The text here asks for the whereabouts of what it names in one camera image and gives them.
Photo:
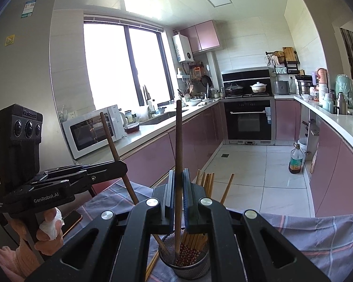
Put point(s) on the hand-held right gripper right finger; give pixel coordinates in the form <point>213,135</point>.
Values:
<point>187,208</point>

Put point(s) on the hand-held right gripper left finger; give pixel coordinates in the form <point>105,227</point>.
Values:
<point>170,208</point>

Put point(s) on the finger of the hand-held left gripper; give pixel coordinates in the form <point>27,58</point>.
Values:
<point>108,173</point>
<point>67,171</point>

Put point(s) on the bundle of bamboo chopsticks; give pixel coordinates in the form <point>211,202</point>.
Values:
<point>194,239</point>

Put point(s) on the single dark brown chopstick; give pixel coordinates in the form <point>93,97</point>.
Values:
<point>112,141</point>
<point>178,138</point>

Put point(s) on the black mesh utensil holder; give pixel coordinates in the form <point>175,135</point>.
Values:
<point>194,273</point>

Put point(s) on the person's left forearm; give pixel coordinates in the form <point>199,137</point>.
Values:
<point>14,264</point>

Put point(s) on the person's left hand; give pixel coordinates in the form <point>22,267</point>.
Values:
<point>51,243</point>

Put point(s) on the white microwave oven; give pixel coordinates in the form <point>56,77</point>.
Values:
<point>82,135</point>

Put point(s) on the pink base cabinet run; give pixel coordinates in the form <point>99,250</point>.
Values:
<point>153,158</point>
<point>329,164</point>

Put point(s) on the smartphone with orange case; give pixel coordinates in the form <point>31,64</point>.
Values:
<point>72,220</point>

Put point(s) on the dark red food container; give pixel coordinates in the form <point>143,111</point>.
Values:
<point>131,128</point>

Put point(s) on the white tissue wad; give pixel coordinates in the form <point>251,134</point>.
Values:
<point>51,227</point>

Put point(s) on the glass jar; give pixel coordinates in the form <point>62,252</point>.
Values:
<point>129,117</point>

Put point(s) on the kitchen sink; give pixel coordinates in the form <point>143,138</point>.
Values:
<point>161,119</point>

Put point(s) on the grey refrigerator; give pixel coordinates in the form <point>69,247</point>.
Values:
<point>23,64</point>

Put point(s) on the steel sink faucet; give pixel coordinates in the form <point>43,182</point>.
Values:
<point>145,92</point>

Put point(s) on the built-in black oven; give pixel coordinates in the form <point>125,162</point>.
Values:
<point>248,120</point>

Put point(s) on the large kitchen window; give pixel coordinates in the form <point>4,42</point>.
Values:
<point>111,64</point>

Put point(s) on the plastic cooking oil bottle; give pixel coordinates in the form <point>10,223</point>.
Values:
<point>296,161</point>

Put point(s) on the black pot with glass lid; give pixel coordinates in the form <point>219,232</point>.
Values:
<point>234,89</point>

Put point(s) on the black hanging frying pan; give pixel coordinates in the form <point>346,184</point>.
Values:
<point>206,81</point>

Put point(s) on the blue-grey plaid tablecloth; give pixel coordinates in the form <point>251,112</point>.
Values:
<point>311,241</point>

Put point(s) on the white casserole pot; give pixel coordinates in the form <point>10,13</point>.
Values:
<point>259,87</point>

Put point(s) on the black range hood panel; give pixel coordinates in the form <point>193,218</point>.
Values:
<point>244,75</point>

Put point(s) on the silver countertop appliance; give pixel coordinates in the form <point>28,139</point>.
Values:
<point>282,88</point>

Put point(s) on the steel steamer pot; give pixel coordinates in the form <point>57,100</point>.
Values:
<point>304,86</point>

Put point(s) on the pale teal bottle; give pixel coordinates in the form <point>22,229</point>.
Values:
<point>329,104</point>

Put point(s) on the white bottle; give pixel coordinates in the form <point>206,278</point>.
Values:
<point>323,92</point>

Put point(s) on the purple bottle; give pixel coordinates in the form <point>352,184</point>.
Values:
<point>314,77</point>

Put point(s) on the wooden cutting board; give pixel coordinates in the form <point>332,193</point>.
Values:
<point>289,54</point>

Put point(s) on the steel thermos flask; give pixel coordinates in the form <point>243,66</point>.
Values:
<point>341,104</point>

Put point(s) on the pink kettle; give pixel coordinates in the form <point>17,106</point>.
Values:
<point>323,76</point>

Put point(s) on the mint green appliance in plastic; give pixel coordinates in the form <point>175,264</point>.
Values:
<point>345,85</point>

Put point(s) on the dark striped curtain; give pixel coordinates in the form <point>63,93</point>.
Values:
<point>348,44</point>

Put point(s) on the white wall water heater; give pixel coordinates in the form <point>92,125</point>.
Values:
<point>183,48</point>

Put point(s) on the pink wall cabinets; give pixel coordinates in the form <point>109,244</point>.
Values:
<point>206,36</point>

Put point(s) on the black wall storage rack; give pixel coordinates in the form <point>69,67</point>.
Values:
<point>292,67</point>

